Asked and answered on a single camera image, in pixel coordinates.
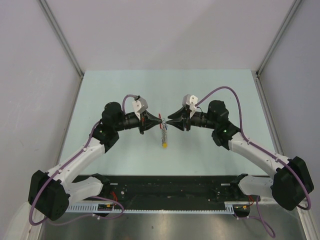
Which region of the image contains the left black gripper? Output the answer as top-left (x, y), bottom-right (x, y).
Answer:
top-left (113, 109), bottom-right (162, 134)

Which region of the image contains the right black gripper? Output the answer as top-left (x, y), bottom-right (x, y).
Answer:
top-left (166, 106), bottom-right (217, 132)

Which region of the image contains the red handled metal key holder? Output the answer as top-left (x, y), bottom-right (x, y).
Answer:
top-left (158, 113), bottom-right (168, 145)

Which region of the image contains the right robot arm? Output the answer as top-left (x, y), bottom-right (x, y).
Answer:
top-left (167, 100), bottom-right (314, 211)

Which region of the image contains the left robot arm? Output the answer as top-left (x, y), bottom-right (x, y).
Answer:
top-left (28, 100), bottom-right (162, 226)

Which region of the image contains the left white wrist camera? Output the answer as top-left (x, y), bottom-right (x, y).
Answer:
top-left (132, 95), bottom-right (148, 120)

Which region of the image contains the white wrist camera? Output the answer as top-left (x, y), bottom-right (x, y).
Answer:
top-left (182, 94), bottom-right (198, 119)
top-left (132, 95), bottom-right (148, 120)

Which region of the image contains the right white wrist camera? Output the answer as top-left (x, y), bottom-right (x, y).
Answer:
top-left (182, 94), bottom-right (198, 119)

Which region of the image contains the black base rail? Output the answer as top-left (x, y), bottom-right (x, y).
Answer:
top-left (98, 175), bottom-right (252, 212)

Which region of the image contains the right aluminium corner post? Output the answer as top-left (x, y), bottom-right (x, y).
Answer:
top-left (255, 0), bottom-right (303, 76)

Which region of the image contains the aluminium corner post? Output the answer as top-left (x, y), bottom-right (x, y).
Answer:
top-left (36, 0), bottom-right (85, 80)
top-left (255, 0), bottom-right (303, 76)

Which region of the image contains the white cable duct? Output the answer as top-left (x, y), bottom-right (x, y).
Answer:
top-left (64, 202), bottom-right (247, 216)

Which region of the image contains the left aluminium corner post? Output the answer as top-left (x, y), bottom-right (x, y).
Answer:
top-left (36, 0), bottom-right (85, 80)

